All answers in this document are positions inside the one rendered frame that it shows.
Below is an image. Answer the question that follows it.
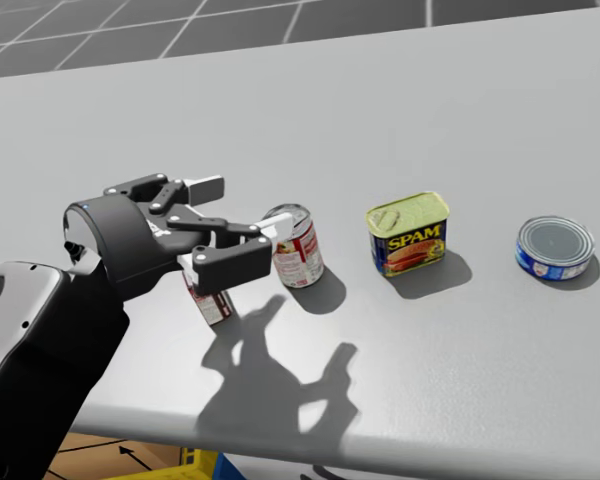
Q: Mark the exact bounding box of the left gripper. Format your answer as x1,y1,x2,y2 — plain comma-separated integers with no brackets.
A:
61,172,294,302

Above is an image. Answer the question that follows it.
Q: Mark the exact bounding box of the red and white can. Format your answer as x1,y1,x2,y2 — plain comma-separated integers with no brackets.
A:
261,203,326,291

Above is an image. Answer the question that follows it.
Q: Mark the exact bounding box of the green and blue rectangular can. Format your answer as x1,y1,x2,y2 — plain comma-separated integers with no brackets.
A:
364,191,451,279

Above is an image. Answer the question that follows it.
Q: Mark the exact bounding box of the blue flat can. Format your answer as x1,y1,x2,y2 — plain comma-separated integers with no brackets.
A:
514,215,597,284

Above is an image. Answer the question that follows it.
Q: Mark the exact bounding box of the red carton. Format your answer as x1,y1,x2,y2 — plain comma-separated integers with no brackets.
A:
181,268,237,329

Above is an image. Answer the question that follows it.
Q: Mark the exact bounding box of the yellow box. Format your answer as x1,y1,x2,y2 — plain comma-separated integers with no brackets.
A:
104,447,219,480

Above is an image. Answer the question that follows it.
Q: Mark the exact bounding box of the brown box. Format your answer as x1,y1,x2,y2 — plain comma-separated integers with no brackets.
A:
43,433,184,480

